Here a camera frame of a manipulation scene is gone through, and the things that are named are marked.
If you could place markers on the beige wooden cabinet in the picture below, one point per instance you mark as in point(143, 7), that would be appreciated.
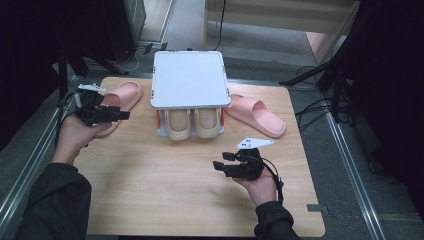
point(283, 16)

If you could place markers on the person's left hand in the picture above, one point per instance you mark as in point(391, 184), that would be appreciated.
point(71, 140)

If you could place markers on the pink slipper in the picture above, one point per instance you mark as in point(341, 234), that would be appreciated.
point(128, 93)
point(266, 121)

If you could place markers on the aluminium floor rail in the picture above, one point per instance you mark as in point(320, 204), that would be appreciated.
point(353, 176)
point(30, 163)

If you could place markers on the person's right hand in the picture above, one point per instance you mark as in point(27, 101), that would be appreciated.
point(263, 190)

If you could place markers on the black tripod stand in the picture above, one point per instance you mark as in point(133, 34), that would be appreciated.
point(333, 70)

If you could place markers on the white shoe rack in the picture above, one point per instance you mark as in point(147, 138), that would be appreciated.
point(190, 78)

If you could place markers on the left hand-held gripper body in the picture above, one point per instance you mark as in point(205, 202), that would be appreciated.
point(91, 111)

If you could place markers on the black metal stand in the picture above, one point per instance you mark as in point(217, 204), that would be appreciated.
point(63, 73)

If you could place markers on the grey tape strip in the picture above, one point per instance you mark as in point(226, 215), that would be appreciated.
point(315, 208)

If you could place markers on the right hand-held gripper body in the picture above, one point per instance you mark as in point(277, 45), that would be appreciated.
point(248, 163)

